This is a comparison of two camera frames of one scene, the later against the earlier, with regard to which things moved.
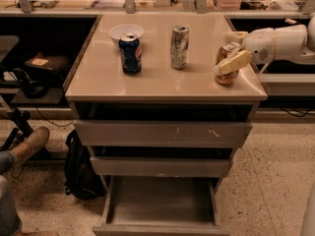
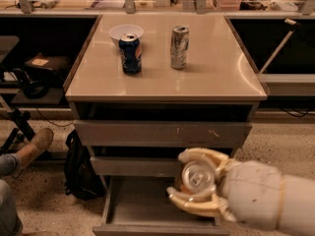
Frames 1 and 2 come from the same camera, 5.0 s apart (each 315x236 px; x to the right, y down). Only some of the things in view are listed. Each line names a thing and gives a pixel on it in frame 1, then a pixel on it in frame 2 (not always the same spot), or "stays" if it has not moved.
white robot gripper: (260, 44) to (254, 191)
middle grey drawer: (159, 166) stays
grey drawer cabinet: (155, 122) stays
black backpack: (81, 177) stays
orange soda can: (225, 50) to (196, 177)
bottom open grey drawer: (161, 206) stays
